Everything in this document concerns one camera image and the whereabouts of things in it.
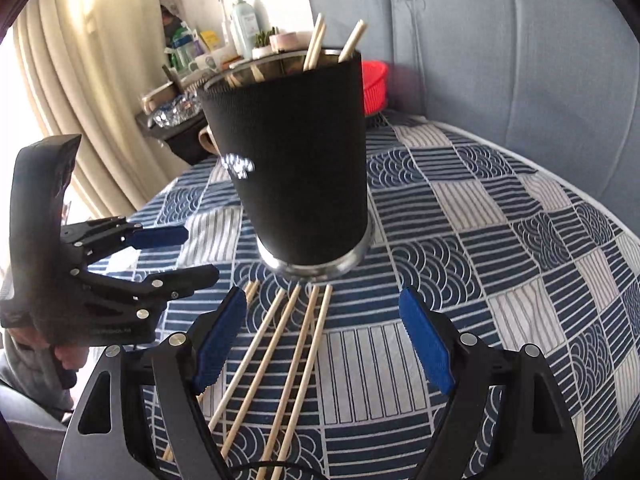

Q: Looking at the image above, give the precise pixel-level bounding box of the black utensil holder cup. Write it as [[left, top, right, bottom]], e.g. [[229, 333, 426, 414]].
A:
[[198, 50, 373, 281]]

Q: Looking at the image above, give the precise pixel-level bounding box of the small potted succulent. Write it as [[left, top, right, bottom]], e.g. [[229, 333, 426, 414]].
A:
[[252, 27, 279, 60]]

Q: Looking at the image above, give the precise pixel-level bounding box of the person's left hand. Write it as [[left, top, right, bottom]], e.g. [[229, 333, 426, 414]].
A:
[[6, 327, 89, 370]]

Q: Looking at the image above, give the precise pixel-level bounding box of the black side shelf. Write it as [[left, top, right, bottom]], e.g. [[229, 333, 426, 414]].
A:
[[136, 112, 210, 166]]

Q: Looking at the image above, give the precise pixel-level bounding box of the crystal glass tray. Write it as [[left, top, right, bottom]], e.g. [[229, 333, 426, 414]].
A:
[[150, 94, 202, 128]]

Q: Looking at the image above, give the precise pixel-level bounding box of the chopstick in holder middle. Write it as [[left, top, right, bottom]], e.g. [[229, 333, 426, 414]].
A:
[[306, 24, 326, 70]]

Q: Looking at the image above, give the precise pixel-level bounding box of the pink lidded jar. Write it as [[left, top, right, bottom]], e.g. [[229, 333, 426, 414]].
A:
[[269, 32, 311, 53]]

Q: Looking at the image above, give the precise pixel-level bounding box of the chopstick in holder right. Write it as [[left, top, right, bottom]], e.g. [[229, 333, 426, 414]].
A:
[[338, 20, 368, 63]]

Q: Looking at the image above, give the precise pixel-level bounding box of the red mesh colander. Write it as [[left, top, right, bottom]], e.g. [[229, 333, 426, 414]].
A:
[[361, 61, 388, 116]]

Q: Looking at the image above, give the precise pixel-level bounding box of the grey-blue backdrop cloth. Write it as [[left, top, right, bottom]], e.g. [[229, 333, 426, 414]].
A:
[[309, 0, 639, 229]]

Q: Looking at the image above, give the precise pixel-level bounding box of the blue patterned tablecloth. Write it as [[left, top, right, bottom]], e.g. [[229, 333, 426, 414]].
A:
[[94, 109, 640, 480]]

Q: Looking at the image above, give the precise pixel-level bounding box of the pale green spray bottle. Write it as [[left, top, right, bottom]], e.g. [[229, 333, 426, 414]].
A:
[[233, 0, 259, 60]]

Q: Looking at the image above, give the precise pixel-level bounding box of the chopstick in holder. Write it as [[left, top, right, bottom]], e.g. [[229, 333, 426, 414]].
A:
[[303, 12, 324, 72], [338, 20, 368, 63], [306, 24, 326, 70]]

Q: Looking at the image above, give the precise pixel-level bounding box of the beige ceramic mug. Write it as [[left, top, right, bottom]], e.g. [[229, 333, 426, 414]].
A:
[[198, 126, 220, 155]]

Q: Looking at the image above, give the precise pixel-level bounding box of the beige curtain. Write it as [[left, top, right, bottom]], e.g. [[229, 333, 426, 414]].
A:
[[13, 0, 187, 217]]

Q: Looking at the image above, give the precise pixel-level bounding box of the wooden chopstick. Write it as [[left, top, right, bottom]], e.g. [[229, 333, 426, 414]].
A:
[[277, 284, 333, 462], [260, 285, 320, 462], [221, 284, 302, 458], [208, 288, 285, 431], [152, 286, 247, 474]]

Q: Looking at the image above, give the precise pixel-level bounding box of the grey sleeve forearm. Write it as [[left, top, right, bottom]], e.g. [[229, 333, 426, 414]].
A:
[[1, 327, 73, 417]]

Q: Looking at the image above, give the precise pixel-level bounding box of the chopstick in holder left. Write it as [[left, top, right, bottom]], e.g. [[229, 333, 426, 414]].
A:
[[303, 12, 324, 72]]

